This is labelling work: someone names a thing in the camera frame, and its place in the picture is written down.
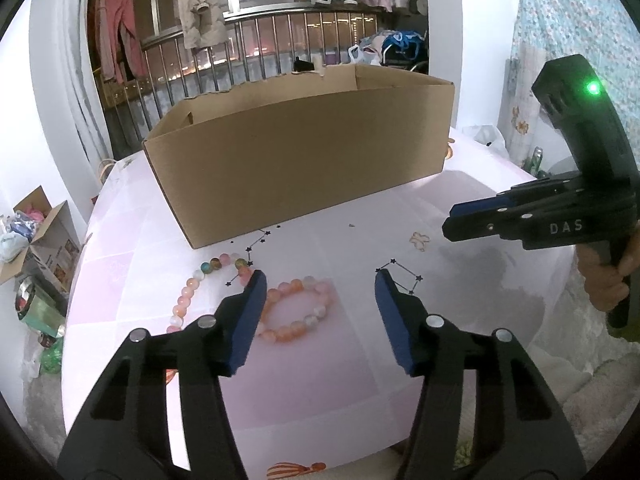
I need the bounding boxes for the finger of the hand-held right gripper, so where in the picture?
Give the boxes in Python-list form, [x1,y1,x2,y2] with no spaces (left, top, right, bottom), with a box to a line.
[442,210,531,243]
[448,170,586,221]

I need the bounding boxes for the shiny metal jar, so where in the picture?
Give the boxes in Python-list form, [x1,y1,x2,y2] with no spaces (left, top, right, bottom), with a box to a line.
[14,275,43,321]

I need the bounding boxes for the white sheer curtain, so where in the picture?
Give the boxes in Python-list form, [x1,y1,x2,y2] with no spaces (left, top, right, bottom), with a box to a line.
[52,0,113,161]

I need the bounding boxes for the green packet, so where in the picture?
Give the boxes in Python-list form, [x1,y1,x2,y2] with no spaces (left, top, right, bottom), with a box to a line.
[22,295,68,338]

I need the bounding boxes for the floral blue blanket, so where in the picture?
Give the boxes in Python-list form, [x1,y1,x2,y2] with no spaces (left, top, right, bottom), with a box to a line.
[510,0,640,171]

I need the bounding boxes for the orange pink bead bracelet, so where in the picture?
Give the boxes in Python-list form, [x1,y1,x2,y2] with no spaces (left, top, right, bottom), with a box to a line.
[256,276,337,345]

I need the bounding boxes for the white tied plastic bag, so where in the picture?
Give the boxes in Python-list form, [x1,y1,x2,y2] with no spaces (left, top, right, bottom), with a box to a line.
[0,232,31,263]

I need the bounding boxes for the blue bag pile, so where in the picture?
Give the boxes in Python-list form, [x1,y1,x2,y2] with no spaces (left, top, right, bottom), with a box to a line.
[360,30,428,61]

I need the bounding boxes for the multicoloured bead bracelet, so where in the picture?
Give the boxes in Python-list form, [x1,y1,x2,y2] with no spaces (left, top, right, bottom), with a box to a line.
[166,255,253,333]

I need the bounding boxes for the beige hanging coat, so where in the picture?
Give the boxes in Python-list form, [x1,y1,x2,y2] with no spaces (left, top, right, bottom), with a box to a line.
[170,0,228,50]

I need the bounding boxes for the crumpled white plastic bag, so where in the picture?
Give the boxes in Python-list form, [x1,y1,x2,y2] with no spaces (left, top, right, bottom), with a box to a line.
[462,125,508,158]

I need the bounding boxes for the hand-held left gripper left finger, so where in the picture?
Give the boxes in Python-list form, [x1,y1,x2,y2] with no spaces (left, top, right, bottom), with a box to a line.
[56,269,268,480]

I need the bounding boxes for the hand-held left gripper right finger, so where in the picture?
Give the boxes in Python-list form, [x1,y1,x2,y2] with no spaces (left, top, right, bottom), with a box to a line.
[374,268,587,480]

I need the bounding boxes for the person's right hand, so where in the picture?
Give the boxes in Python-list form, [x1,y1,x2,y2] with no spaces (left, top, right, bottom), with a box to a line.
[575,245,633,313]

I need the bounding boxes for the green plastic bottle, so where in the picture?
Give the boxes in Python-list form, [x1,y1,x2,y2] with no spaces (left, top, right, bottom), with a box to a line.
[40,342,66,376]

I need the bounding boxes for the large printed cardboard box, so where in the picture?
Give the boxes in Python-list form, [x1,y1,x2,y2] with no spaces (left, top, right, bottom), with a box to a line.
[0,185,83,293]

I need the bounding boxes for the pink hanging garment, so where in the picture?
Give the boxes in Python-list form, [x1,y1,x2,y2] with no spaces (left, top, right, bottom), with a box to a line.
[95,0,150,85]

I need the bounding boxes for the person's fleece clothing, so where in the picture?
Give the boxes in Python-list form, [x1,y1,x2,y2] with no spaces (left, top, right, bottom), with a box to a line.
[525,280,640,411]

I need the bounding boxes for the metal balcony railing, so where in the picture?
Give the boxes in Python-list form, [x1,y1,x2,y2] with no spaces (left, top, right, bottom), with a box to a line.
[97,5,431,158]

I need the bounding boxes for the floral paper roll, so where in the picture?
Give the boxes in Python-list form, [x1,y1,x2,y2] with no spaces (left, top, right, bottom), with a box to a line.
[504,45,536,161]

